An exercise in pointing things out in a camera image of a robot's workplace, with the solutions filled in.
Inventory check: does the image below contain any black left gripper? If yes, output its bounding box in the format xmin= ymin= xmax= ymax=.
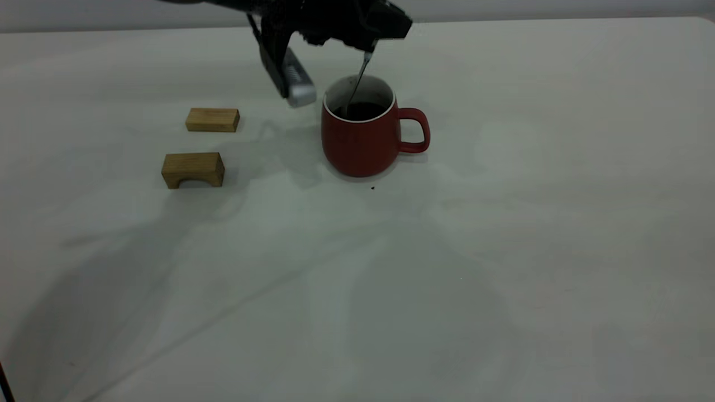
xmin=263 ymin=0 xmax=414 ymax=54

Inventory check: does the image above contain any metal spoon light blue handle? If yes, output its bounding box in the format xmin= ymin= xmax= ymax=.
xmin=342 ymin=50 xmax=374 ymax=119

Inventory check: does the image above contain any red ceramic mug with coffee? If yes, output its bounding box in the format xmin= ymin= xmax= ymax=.
xmin=321 ymin=75 xmax=431 ymax=179

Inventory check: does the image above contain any rectangular wooden block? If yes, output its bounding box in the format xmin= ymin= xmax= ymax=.
xmin=185 ymin=108 xmax=241 ymax=133

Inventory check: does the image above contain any arched wooden block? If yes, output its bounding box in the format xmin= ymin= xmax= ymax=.
xmin=161 ymin=152 xmax=226 ymax=189

